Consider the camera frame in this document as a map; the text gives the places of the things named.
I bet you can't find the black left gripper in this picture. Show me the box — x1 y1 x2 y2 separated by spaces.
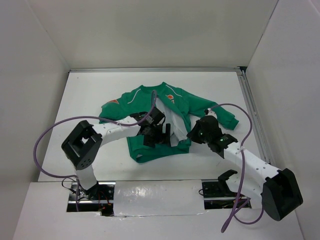
143 123 171 148

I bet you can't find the green jacket white lining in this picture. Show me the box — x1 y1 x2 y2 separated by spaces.
99 82 239 164

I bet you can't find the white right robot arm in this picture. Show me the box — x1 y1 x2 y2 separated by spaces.
187 115 303 221

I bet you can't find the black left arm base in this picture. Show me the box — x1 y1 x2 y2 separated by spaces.
61 178 116 217

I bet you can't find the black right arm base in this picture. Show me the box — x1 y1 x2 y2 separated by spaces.
198 170 238 210

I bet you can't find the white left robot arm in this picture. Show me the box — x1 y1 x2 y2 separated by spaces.
61 107 171 200

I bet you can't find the white taped cover panel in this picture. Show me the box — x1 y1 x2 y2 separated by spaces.
113 180 206 217

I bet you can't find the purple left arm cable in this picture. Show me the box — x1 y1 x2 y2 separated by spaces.
33 90 158 179

